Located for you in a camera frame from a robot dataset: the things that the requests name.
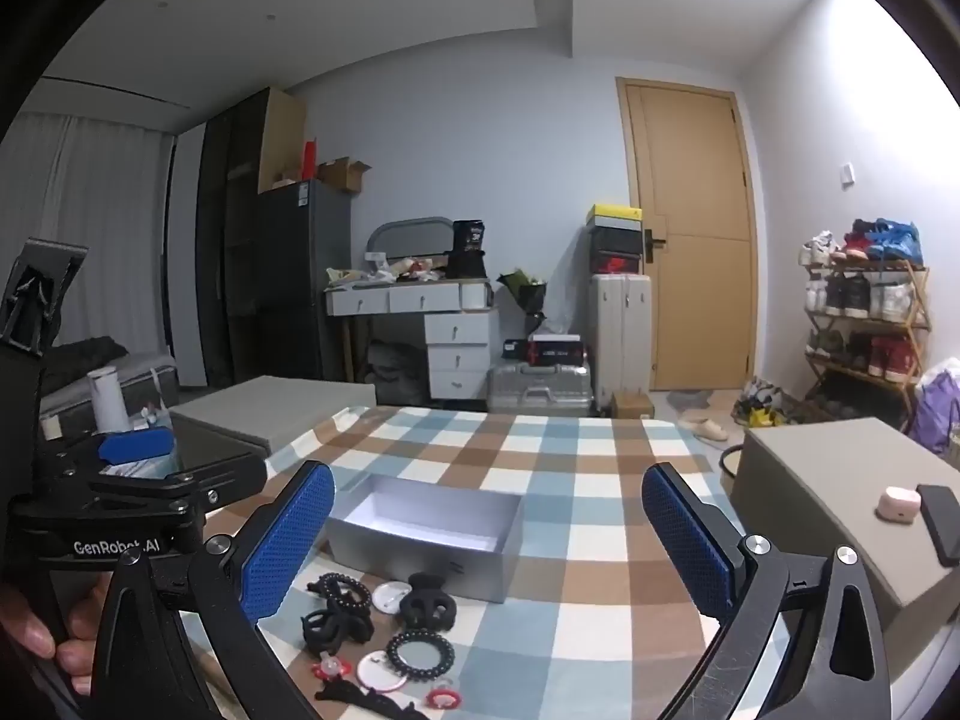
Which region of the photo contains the cream upright suitcase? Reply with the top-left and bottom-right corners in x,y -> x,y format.
589,274 -> 655,410

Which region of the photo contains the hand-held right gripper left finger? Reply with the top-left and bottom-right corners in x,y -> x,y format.
75,460 -> 336,720

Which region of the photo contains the black wrapped flower bouquet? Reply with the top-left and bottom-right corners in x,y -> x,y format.
496,268 -> 548,331

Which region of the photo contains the black spiral hair tie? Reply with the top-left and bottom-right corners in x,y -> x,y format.
306,572 -> 372,616
386,631 -> 456,683

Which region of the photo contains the open brown cardboard box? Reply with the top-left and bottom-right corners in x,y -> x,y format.
319,157 -> 374,194

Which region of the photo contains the dark wardrobe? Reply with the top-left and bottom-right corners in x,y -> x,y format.
196,90 -> 271,387

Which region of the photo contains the grey arched frame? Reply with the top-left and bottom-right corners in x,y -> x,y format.
367,216 -> 456,271

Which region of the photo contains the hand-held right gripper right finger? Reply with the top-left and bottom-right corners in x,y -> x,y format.
641,463 -> 893,720

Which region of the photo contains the tall flat cardboard sheet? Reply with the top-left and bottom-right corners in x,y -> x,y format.
257,86 -> 307,194

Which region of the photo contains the pile of floor shoes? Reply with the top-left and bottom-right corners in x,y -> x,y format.
731,379 -> 790,428

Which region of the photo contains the black lace hair clip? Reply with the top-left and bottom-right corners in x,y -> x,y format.
315,679 -> 432,720

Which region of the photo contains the pink earbud case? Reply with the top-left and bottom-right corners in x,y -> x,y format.
876,487 -> 922,522

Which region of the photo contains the grey cardboard box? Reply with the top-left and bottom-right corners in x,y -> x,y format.
324,474 -> 524,605

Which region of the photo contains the white cylinder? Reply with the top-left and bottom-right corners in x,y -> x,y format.
86,366 -> 127,432

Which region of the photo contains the black box with red label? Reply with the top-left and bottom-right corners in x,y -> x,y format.
527,334 -> 584,367

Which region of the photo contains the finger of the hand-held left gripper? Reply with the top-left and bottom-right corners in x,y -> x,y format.
45,426 -> 176,482
88,457 -> 269,517

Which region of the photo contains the silver flat suitcase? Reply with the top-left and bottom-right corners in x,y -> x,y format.
487,364 -> 595,415

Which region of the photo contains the black smartphone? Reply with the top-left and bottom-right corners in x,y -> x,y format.
916,484 -> 960,567

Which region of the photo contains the person's left hand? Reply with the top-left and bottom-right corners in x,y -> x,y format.
0,585 -> 97,695

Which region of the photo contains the purple bag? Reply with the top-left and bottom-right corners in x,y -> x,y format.
906,371 -> 960,455

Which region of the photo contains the grey nightstand with phone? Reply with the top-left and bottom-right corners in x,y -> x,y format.
731,418 -> 960,616

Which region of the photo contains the black bag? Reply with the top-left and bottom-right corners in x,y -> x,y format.
448,219 -> 488,280

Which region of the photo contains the yellow lid shoebox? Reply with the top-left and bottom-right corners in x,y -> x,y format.
586,204 -> 643,230

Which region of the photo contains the dark grey fridge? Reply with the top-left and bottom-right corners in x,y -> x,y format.
251,180 -> 352,385

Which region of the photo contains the wooden shoe rack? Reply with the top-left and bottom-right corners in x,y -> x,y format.
799,217 -> 931,385
802,261 -> 932,422

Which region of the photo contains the grey clothes heap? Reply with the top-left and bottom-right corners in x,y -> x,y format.
365,341 -> 430,406

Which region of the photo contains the white desk with drawers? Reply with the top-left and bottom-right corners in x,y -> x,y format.
325,279 -> 500,398

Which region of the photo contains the pile of desk clutter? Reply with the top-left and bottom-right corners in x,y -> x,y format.
326,253 -> 451,290

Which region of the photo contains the white curtain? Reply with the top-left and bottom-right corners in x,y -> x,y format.
11,112 -> 177,361

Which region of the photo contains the wooden door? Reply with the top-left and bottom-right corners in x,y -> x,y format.
616,76 -> 758,392

